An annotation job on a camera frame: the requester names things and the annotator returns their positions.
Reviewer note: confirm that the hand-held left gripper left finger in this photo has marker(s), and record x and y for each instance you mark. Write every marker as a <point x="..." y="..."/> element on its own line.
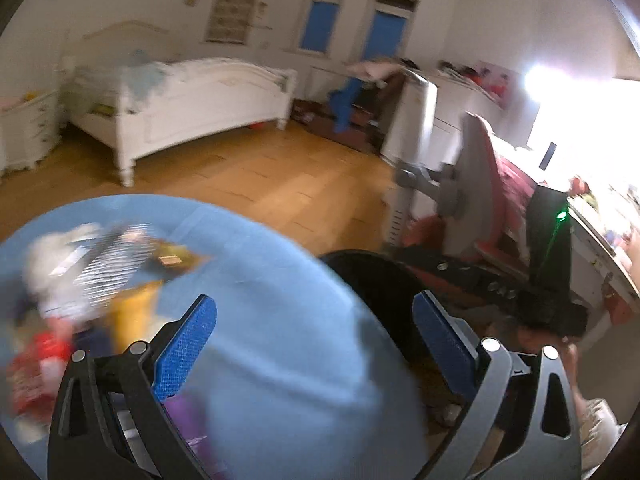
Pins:
<point x="184" y="352"/>

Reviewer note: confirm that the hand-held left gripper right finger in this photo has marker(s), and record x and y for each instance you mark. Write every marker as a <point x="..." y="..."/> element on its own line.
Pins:
<point x="445" y="347"/>

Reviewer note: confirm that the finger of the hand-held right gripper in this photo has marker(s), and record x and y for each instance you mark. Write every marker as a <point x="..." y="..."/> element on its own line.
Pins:
<point x="480" y="280"/>

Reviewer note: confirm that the yellow packet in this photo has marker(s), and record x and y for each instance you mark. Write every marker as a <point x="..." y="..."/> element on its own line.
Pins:
<point x="132" y="315"/>

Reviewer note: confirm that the purple packet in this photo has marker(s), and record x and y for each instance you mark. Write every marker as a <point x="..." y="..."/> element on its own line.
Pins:
<point x="187" y="422"/>

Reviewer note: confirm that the gold foil wrapper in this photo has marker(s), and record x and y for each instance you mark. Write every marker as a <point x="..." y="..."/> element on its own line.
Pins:
<point x="172" y="260"/>

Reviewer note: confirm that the silver striped wrapper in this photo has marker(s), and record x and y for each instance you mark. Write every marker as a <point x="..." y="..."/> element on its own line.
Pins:
<point x="115" y="262"/>

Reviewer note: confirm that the red snack packet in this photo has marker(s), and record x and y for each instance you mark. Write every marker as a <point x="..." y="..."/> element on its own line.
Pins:
<point x="35" y="367"/>

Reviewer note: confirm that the white tissue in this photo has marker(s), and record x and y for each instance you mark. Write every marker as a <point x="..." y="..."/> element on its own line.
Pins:
<point x="50" y="260"/>

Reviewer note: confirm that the person's right hand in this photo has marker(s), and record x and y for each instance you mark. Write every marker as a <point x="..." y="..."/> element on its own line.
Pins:
<point x="540" y="340"/>

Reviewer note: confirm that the white desk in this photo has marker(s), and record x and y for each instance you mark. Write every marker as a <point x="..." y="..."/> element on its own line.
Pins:
<point x="595" y="240"/>

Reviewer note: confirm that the light blue tablecloth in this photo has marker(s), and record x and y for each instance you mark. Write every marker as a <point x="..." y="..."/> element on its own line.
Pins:
<point x="280" y="360"/>

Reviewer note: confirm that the grey desk chair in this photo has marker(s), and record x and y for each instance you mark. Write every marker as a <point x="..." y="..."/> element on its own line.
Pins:
<point x="462" y="175"/>

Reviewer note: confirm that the dark phone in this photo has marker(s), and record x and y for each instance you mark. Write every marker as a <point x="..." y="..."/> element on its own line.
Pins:
<point x="547" y="156"/>

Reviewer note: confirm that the beige patterned clothing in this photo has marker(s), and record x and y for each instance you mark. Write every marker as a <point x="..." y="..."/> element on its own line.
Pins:
<point x="600" y="427"/>

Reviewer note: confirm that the white cabinet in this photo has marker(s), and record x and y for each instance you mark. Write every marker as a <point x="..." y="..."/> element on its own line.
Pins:
<point x="410" y="115"/>

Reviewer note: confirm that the blue hanging clothing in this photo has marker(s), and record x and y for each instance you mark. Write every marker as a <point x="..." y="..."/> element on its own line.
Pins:
<point x="345" y="105"/>

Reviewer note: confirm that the pink clothes pile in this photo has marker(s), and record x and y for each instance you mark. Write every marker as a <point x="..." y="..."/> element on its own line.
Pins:
<point x="372" y="70"/>

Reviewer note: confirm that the white bed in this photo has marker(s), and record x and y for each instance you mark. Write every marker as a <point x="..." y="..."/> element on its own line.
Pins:
<point x="200" y="90"/>

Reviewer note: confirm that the window with blue blind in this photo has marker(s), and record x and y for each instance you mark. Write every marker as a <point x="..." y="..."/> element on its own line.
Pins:
<point x="389" y="27"/>
<point x="322" y="17"/>

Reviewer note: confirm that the white nightstand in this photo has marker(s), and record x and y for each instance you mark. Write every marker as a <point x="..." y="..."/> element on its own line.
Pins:
<point x="27" y="130"/>

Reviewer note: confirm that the light blue blanket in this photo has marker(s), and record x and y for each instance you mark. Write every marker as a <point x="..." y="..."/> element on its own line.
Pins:
<point x="145" y="77"/>

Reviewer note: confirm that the red wall poster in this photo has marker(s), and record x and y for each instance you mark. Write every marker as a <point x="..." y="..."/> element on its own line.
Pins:
<point x="494" y="82"/>

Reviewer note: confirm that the beige wall chart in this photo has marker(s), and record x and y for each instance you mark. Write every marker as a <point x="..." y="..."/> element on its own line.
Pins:
<point x="235" y="5"/>

